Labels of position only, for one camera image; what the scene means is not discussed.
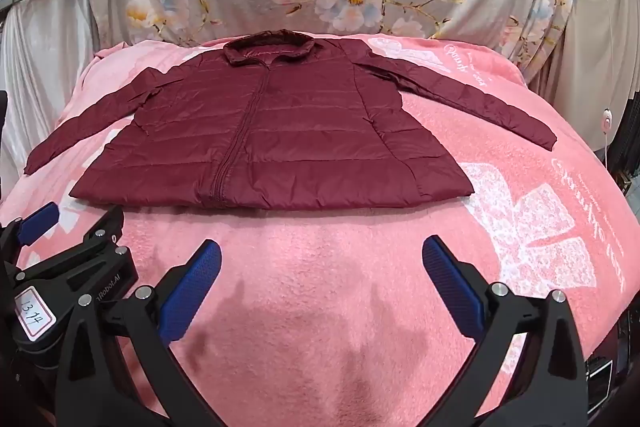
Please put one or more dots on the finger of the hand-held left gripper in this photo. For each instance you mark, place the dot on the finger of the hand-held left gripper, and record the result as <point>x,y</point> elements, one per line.
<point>39,221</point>
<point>111,229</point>

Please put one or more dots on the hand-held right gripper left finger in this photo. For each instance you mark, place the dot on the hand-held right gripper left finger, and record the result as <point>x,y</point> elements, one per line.
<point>192,287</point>

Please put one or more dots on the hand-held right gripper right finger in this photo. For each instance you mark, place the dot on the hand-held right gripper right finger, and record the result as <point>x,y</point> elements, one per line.
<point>450,287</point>

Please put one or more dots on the maroon puffer jacket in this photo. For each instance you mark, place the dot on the maroon puffer jacket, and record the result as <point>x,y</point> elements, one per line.
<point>300,132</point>

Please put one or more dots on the pink bow-print blanket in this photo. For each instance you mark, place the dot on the pink bow-print blanket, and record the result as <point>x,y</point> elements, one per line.
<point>320,307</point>

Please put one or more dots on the grey satin cloth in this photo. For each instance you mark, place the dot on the grey satin cloth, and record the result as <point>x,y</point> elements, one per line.
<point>45,72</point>

